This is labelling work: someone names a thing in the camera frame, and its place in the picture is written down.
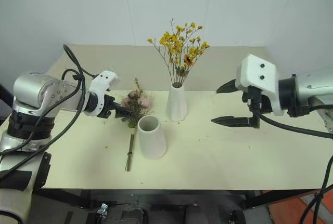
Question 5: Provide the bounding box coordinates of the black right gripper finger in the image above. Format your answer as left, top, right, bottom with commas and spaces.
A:
211, 115, 251, 128
216, 78, 238, 95

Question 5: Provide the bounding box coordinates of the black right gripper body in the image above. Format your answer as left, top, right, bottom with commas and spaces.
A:
241, 85, 274, 129

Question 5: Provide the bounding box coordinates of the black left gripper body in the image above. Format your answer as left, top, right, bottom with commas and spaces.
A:
97, 94, 117, 118

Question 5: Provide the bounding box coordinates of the pink dried flower bouquet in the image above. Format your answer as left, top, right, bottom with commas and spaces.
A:
114, 77, 154, 173

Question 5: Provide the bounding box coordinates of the yellow dried flower bouquet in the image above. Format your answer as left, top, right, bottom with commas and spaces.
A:
147, 17, 211, 87

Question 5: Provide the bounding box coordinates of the wide white vase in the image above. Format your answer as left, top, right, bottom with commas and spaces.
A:
136, 115, 168, 160

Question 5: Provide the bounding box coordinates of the tall narrow white vase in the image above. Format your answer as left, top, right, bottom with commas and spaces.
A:
165, 82, 188, 122

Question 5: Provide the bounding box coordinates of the dark rounded shape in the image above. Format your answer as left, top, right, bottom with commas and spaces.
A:
118, 207, 148, 224

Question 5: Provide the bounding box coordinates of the orange floor mat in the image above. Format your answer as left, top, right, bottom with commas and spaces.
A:
267, 189, 333, 224

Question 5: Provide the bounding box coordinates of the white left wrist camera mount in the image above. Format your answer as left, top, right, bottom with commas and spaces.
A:
83, 70, 121, 117

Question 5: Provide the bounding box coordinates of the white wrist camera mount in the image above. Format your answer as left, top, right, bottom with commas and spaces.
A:
235, 54, 284, 117
83, 70, 121, 117

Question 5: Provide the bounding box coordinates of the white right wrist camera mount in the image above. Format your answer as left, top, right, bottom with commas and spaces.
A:
235, 54, 284, 117

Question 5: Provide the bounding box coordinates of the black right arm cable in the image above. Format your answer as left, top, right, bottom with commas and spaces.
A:
250, 106, 333, 140

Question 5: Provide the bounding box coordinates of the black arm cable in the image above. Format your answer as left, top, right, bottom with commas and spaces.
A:
250, 106, 333, 140
0, 43, 101, 181

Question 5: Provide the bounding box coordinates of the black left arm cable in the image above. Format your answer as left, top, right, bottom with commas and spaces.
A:
0, 43, 101, 181

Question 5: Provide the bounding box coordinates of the black table frame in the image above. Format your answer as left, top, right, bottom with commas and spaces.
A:
32, 187, 319, 210

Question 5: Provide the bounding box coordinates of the black hanging cable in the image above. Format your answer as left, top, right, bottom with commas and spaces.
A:
298, 155, 333, 224

